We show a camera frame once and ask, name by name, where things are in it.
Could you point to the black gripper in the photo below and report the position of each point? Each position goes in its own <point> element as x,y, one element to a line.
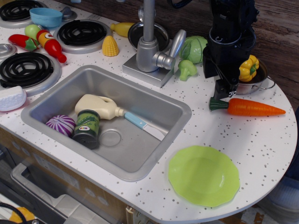
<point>223,57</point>

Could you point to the orange toy carrot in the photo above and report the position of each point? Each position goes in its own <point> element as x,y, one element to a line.
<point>243,107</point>

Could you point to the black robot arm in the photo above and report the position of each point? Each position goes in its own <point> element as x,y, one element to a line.
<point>231,17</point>

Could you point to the light green plastic plate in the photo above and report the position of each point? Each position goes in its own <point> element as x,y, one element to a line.
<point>203,176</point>

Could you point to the green toy broccoli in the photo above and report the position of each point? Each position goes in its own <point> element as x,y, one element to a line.
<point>186,68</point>

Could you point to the yellow toy bell pepper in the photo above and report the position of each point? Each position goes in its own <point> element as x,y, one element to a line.
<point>248,69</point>

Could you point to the green toy cabbage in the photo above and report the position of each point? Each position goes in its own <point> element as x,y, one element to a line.
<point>192,49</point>

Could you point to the silver toy faucet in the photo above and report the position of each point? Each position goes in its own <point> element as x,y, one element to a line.
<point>149,64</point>

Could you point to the yellow toy squash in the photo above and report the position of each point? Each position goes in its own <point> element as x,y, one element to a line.
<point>121,28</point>

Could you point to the grey toy sink basin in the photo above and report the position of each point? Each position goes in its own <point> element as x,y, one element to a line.
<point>123,149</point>

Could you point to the yellow toy corn cob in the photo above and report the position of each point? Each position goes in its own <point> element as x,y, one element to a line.
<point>110,47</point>

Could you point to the cream toy jug bottle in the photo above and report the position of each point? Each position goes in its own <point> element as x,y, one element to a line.
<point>105,107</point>

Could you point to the green pickle jar toy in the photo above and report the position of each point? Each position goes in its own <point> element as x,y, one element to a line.
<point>87,128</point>

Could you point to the middle black stove burner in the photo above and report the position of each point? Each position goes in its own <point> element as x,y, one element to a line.
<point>82,36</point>

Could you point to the purple toy onion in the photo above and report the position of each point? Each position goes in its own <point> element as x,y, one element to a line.
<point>63,124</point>

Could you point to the silver knob behind bowl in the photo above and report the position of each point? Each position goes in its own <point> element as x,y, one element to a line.
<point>68,14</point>

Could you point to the red toy ketchup bottle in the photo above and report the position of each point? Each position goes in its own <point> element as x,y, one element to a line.
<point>51,45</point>

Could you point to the front left black burner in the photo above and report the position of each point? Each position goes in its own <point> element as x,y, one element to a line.
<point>34,72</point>

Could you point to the blue plastic bowl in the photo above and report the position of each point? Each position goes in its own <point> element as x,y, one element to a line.
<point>46,17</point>

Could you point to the green toy apple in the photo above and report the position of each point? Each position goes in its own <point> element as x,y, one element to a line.
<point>32,30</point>

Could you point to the red toy chili pepper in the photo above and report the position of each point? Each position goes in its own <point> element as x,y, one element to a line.
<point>23,41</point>

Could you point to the silver stove knob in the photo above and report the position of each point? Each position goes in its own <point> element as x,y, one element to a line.
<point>7,50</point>

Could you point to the back left black burner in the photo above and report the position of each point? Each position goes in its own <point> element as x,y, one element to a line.
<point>15,14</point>

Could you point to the steel pot with handles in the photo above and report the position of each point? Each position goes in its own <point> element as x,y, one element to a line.
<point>262,81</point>

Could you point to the blue handled toy knife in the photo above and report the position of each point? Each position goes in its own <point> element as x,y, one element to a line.
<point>144,126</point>

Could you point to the grey oven door handle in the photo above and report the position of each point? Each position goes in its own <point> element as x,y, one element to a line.
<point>52,210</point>

